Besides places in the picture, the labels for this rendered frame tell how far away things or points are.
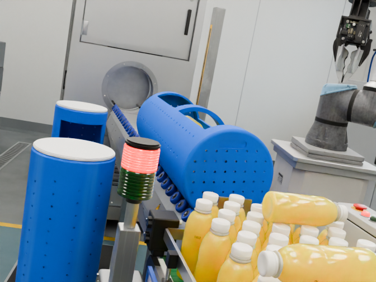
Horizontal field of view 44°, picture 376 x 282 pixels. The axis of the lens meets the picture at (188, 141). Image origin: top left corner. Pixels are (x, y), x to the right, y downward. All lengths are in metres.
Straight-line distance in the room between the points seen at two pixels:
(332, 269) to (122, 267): 0.36
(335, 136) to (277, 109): 4.98
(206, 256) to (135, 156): 0.30
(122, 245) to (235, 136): 0.61
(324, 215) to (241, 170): 0.38
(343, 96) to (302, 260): 1.03
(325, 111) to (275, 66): 4.91
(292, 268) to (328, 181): 0.95
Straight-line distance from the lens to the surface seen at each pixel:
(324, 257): 0.78
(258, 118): 6.64
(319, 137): 1.73
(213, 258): 0.99
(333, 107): 1.72
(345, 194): 1.71
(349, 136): 4.07
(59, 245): 1.63
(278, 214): 1.04
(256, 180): 1.42
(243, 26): 6.51
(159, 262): 1.23
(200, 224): 1.10
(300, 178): 1.65
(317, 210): 1.09
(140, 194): 0.82
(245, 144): 1.38
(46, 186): 1.58
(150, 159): 0.80
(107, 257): 2.95
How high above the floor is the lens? 1.42
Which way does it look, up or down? 10 degrees down
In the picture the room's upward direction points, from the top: 10 degrees clockwise
